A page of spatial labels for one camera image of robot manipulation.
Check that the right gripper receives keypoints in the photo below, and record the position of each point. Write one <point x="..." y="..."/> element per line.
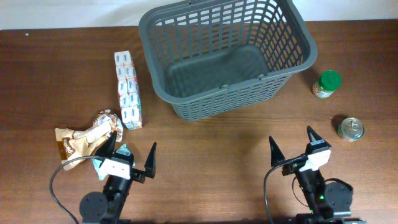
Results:
<point x="277" y="155"/>

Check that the green lid glass jar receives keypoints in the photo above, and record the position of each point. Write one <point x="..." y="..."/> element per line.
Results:
<point x="327" y="84"/>

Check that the crumpled beige snack bag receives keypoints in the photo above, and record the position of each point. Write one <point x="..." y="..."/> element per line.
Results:
<point x="72" y="144"/>

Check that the silver tin can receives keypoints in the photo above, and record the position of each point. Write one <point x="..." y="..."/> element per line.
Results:
<point x="351" y="129"/>

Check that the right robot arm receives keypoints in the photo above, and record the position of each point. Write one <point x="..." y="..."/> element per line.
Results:
<point x="329" y="200"/>

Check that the grey plastic shopping basket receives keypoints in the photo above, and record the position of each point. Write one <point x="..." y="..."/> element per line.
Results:
<point x="209" y="57"/>

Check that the Kleenex tissue multipack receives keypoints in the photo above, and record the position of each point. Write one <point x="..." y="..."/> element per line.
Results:
<point x="128" y="91"/>

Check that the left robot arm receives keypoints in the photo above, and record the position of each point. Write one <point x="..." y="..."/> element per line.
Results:
<point x="106" y="206"/>

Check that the teal wet wipes packet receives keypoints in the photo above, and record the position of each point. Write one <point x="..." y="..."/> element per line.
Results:
<point x="123" y="154"/>

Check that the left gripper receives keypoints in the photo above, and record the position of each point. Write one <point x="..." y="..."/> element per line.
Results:
<point x="150" y="168"/>

